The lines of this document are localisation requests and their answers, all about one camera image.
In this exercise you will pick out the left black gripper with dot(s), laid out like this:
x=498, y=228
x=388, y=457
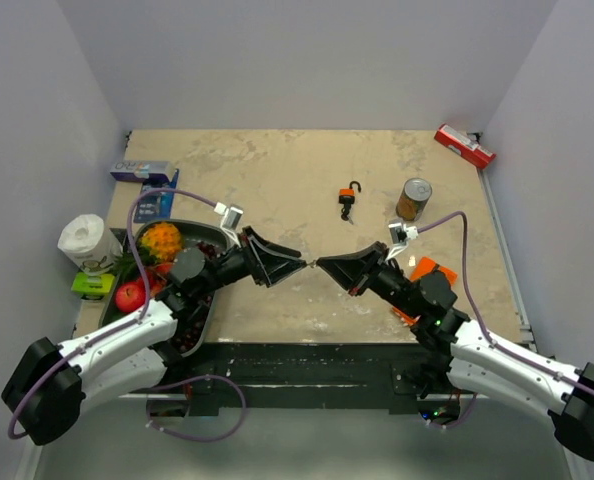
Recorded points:
x=267, y=262

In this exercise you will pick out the purple grapes bunch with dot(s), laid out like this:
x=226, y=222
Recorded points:
x=191, y=334

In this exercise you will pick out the small peach fruits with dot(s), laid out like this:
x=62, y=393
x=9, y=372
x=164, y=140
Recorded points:
x=157, y=276

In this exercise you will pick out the grey fruit tray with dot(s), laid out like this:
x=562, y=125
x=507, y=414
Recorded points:
x=191, y=232

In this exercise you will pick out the orange flower pineapple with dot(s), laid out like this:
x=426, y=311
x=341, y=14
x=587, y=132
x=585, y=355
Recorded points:
x=159, y=244

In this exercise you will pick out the blue blister pack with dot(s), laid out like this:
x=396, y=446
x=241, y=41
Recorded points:
x=157, y=206

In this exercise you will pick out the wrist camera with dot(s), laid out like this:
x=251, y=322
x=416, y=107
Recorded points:
x=230, y=216
x=401, y=235

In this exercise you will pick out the paper towel roll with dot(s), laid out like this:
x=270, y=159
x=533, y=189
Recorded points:
x=89, y=243

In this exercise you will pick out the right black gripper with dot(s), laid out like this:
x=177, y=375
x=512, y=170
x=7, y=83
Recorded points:
x=359, y=270

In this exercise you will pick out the orange black padlock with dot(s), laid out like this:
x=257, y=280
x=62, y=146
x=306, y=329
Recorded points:
x=347, y=195

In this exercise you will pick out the red apple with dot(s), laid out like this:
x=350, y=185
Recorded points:
x=130, y=297

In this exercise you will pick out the green box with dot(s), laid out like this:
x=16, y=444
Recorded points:
x=92, y=287

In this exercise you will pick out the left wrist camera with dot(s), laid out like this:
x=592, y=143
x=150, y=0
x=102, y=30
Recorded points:
x=230, y=216

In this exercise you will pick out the red cardboard box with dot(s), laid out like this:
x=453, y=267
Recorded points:
x=464, y=146

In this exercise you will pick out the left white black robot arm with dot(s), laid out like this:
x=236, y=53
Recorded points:
x=53, y=384

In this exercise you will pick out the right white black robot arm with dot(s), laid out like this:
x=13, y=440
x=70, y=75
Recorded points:
x=477, y=360

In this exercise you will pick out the blue white box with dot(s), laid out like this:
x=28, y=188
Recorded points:
x=142, y=171

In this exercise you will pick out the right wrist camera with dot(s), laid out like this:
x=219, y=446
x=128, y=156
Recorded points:
x=401, y=235

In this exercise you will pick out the orange blister pack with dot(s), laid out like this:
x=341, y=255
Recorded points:
x=425, y=266

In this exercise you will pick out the tin can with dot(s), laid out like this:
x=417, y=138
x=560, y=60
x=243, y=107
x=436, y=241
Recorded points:
x=415, y=195

